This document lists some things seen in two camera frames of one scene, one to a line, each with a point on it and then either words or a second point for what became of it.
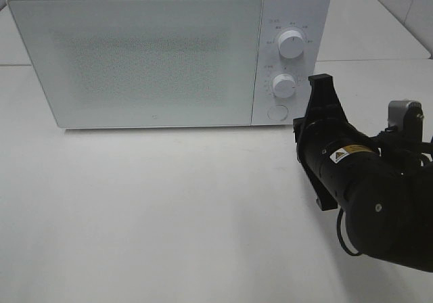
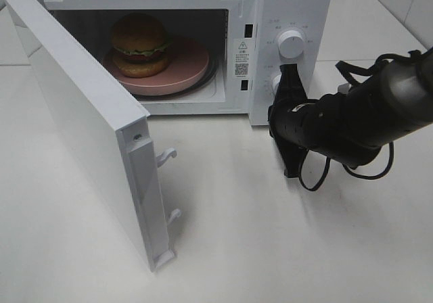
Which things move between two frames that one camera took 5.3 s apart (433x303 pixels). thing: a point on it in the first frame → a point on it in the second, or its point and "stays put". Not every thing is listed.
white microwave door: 143,60 → 116,130
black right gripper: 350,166 → 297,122
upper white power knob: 291,44 stays put
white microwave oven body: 174,53 stays put
